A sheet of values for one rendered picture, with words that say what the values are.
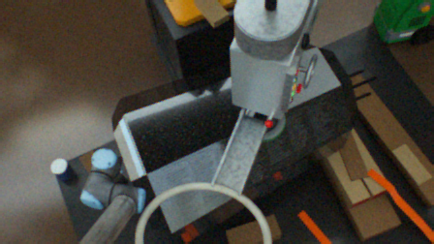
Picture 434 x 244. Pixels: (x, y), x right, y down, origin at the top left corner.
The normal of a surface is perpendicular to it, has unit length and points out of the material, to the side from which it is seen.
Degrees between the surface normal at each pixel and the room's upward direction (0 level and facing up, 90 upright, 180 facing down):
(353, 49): 0
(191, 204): 45
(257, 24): 0
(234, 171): 2
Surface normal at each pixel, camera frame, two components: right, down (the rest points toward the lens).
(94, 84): -0.05, -0.44
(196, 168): 0.26, 0.26
